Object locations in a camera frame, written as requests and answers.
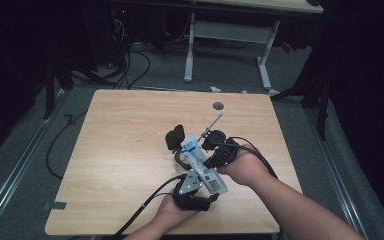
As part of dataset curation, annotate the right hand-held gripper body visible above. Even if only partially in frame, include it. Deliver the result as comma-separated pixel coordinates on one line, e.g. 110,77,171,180
197,112,241,170

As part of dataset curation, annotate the bundle of black floor cables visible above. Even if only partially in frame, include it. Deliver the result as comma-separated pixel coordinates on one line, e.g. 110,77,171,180
98,41,152,91

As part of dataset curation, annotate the black tripod stand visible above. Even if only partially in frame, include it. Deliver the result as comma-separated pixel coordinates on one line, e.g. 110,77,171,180
269,76,332,142

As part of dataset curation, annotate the left hand-held gripper black cable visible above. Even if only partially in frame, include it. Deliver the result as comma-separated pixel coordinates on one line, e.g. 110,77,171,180
110,174,185,240

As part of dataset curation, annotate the hand-held gripper black cable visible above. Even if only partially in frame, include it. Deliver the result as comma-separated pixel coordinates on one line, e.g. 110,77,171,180
110,174,185,240
213,135,280,180

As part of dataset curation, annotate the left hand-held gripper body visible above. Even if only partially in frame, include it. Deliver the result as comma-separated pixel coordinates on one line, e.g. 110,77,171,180
172,168,215,212

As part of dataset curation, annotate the person's left hand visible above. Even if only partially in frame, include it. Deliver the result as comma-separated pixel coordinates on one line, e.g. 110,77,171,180
155,194,198,232

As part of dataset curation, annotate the white metal desk frame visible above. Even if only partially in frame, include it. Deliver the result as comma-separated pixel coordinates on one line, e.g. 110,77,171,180
183,13,281,97

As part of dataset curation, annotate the metal floor rail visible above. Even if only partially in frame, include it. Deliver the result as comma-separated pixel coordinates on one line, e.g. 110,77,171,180
304,108,370,240
0,89,68,236

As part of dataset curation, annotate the glass jar with black lid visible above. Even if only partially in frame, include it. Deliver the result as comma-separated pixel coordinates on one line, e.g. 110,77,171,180
164,123,196,175

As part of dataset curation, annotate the grey tape strip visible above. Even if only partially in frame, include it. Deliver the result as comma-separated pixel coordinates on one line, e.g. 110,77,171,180
42,201,67,211

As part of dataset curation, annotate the right hand-held gripper black cable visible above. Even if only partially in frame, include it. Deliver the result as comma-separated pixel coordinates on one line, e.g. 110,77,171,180
213,135,280,180

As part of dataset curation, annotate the person's right hand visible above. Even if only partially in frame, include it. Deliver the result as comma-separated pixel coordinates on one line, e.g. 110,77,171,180
217,145,275,187

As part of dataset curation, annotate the thin black floor cable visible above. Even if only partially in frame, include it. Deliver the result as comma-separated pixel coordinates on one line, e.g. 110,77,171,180
45,111,88,180

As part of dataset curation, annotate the light wooden desk top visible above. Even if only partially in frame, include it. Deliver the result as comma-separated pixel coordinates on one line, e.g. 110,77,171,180
193,0,324,15

